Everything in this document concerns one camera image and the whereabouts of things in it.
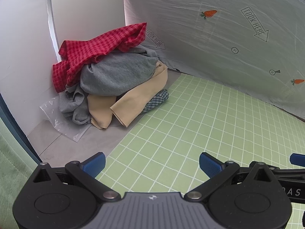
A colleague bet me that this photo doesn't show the red checkered shorts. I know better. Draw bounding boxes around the red checkered shorts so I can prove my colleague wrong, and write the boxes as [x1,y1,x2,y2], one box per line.
[52,22,147,93]

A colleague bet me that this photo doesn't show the clear plastic bag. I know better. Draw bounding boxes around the clear plastic bag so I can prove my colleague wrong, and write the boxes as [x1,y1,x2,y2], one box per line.
[40,96,91,142]

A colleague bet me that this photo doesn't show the green grid cutting mat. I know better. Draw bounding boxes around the green grid cutting mat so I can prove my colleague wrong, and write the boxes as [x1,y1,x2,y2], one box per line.
[95,73,305,229]

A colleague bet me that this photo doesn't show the beige garment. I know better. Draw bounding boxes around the beige garment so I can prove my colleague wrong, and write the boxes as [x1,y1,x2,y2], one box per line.
[87,61,168,130]

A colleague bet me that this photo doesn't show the dark plaid garment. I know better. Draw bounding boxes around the dark plaid garment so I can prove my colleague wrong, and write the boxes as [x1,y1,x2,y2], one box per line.
[141,89,169,114]

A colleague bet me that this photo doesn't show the grey sweatshirt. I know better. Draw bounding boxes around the grey sweatshirt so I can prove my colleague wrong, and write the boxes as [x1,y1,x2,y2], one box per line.
[59,46,158,128]

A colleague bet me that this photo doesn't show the grey printed backdrop cloth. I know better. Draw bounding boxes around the grey printed backdrop cloth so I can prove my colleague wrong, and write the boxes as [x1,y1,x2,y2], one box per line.
[124,0,304,118]

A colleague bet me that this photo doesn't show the white foam board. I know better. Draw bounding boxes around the white foam board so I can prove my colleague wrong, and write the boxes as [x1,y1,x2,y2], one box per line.
[49,0,125,61]

